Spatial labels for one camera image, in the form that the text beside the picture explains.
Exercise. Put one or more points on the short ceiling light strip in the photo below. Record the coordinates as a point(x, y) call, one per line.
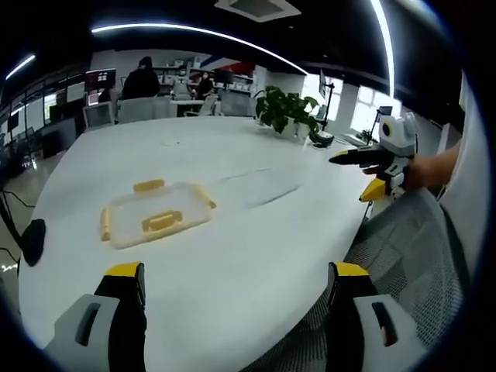
point(19, 66)

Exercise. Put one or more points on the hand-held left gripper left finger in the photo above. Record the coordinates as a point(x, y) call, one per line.
point(73, 321)

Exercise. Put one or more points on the ceiling air vent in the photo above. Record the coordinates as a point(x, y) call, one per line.
point(257, 8)

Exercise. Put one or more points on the dark computer monitor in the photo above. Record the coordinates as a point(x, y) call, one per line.
point(100, 80)

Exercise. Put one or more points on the clear lid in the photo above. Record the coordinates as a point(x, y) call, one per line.
point(159, 211)

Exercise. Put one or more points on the white office chair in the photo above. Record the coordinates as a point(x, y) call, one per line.
point(100, 115)
point(144, 109)

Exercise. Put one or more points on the green potted plant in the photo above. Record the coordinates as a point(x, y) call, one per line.
point(284, 108)

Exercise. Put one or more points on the person's right hand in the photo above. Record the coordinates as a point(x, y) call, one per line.
point(414, 172)

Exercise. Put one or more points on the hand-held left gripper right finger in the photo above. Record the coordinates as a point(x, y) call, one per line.
point(377, 321)

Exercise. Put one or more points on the monitor on black stand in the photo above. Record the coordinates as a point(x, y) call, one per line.
point(327, 97)

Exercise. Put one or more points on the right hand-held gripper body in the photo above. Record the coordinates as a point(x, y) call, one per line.
point(396, 133)

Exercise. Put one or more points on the long ceiling light strip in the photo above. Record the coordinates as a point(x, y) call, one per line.
point(385, 42)
point(201, 33)

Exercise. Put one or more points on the black round chair headrest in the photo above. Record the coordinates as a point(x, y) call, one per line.
point(34, 242)

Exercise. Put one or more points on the grey mesh office chair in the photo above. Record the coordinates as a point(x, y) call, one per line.
point(403, 252)

